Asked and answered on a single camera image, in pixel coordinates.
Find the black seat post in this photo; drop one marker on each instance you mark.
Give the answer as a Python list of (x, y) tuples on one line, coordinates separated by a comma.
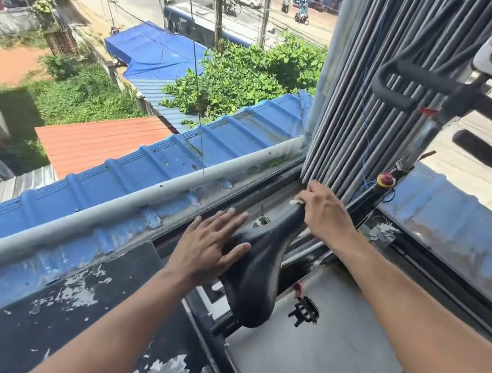
[(225, 326)]

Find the black peeling window sill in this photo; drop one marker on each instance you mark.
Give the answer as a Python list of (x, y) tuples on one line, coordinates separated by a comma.
[(63, 322)]

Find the blue and white bus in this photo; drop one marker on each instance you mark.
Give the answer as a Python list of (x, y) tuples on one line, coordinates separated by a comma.
[(193, 22)]

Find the white pipe rail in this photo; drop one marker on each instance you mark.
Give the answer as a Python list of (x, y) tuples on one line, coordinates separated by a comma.
[(105, 212)]

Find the red round knob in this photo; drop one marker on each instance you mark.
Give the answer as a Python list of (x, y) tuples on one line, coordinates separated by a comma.
[(386, 180)]

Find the blue tarp canopy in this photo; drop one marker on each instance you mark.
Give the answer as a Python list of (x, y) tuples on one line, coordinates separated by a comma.
[(151, 48)]

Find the person's left forearm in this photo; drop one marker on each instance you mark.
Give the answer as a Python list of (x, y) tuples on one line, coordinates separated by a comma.
[(123, 332)]

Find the person's left little finger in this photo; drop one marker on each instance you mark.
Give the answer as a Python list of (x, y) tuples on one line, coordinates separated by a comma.
[(194, 229)]

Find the person's left hand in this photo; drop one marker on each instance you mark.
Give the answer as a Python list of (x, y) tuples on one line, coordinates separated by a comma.
[(202, 252)]

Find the grey utility pole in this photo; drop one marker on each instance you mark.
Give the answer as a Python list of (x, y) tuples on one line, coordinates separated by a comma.
[(218, 5)]

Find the black bike saddle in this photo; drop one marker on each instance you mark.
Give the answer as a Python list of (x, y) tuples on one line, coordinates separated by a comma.
[(261, 266)]

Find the grey vertical blinds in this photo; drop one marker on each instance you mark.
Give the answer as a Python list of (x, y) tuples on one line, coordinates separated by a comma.
[(381, 51)]

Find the green leafy tree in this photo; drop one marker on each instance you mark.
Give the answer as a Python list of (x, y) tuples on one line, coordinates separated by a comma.
[(246, 71)]

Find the black bike pedal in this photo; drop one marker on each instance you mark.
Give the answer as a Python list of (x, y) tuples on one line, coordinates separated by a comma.
[(304, 311)]

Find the black exercise bike frame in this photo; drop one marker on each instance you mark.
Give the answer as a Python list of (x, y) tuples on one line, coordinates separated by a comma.
[(366, 199)]

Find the person's right hand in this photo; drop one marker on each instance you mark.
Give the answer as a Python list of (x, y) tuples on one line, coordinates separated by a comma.
[(328, 216)]

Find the orange metal roof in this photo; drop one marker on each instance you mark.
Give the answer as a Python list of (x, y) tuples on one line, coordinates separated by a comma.
[(94, 140)]

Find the blue corrugated roof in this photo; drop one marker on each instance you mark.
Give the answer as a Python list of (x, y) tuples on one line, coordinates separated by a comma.
[(151, 163)]

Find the person's left thumb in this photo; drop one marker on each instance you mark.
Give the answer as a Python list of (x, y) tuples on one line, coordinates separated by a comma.
[(237, 255)]

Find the person's right forearm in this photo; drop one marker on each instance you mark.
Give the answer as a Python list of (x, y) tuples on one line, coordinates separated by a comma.
[(427, 336)]

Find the person's right thumb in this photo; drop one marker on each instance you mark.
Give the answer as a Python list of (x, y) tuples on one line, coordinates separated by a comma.
[(303, 201)]

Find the person's left middle finger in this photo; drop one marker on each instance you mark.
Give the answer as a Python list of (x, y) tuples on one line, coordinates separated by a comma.
[(222, 222)]

